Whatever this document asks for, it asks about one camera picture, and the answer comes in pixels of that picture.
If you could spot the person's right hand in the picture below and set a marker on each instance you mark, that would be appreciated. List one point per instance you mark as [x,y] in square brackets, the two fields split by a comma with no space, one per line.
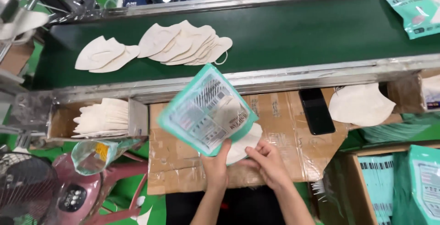
[271,168]

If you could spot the person's left hand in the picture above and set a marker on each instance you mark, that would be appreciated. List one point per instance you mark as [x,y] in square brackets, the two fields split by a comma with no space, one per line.
[213,170]

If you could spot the white face masks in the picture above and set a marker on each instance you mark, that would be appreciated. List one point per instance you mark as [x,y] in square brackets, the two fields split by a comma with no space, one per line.
[244,144]

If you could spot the teal printed mask packet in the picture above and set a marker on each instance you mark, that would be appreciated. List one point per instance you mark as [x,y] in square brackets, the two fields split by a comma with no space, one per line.
[206,111]

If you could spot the taped cardboard work board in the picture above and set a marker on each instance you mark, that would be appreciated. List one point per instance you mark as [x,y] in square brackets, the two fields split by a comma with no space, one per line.
[285,139]

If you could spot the person's black clothing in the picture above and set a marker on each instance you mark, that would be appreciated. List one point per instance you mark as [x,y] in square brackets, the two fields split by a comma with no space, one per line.
[240,207]

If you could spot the black smartphone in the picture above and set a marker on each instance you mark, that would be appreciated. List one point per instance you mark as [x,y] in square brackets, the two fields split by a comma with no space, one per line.
[316,111]

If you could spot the large white face mask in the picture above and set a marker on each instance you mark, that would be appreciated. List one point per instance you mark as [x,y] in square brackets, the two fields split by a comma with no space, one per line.
[360,104]

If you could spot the carton of teal mask packets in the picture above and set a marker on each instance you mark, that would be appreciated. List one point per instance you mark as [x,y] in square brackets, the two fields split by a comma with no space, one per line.
[388,187]

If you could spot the crumpled clear plastic bag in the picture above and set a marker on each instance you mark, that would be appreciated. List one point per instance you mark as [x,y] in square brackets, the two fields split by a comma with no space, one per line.
[96,153]

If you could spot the cardboard tray with mask stack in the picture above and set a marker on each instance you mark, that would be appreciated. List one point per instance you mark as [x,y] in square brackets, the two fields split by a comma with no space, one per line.
[99,118]

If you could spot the fanned pile of white masks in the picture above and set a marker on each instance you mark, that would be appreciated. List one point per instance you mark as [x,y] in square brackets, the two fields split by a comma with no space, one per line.
[187,43]

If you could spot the green plastic bag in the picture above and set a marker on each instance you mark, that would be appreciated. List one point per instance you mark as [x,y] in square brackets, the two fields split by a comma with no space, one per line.
[395,128]

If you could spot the green conveyor belt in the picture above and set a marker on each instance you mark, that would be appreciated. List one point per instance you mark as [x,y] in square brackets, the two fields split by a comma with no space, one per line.
[275,36]

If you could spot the white folded face mask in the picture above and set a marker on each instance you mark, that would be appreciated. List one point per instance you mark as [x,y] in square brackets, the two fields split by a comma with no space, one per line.
[98,52]
[122,60]

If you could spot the brown cardboard box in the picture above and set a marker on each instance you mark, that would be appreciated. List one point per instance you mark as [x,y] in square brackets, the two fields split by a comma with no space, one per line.
[409,93]

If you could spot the pink electric fan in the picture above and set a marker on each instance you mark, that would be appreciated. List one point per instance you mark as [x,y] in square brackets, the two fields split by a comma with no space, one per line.
[51,190]

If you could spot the teal mask packet with window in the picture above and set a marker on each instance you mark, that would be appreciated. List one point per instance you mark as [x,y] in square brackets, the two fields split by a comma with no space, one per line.
[414,12]

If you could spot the metal mask machine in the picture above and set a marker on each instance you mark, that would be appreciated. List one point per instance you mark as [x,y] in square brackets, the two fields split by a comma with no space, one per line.
[24,8]

